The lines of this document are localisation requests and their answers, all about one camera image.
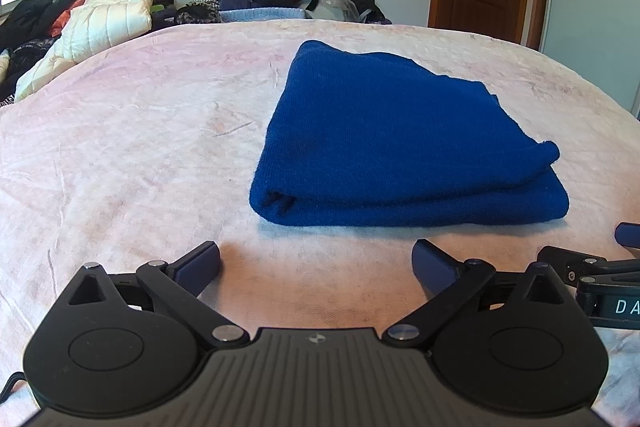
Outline black cable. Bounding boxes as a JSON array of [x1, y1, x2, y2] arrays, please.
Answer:
[[0, 372, 27, 404]]

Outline black clothes heap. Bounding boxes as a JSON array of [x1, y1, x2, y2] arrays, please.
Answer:
[[0, 0, 118, 52]]

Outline blue knit sweater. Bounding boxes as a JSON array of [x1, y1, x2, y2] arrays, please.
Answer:
[[248, 39, 570, 228]]

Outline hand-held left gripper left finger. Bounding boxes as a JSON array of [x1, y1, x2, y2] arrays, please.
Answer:
[[67, 241, 251, 348]]

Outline dark patterned clothes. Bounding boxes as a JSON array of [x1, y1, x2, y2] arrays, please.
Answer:
[[175, 0, 222, 25]]

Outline dark floral garment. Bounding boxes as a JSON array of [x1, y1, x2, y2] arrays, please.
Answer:
[[0, 38, 61, 105]]

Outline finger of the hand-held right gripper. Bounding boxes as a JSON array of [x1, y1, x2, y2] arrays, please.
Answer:
[[614, 222, 640, 253], [537, 246, 640, 292]]

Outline light blue towel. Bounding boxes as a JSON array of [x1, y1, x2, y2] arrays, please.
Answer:
[[219, 7, 306, 24]]

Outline white puffer jacket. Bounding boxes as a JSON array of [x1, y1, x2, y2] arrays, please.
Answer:
[[15, 0, 153, 102]]

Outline white cabinet with flower stickers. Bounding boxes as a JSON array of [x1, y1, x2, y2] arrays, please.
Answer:
[[540, 0, 640, 118]]

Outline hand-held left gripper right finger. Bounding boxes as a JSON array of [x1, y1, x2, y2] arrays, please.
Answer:
[[385, 238, 571, 348]]

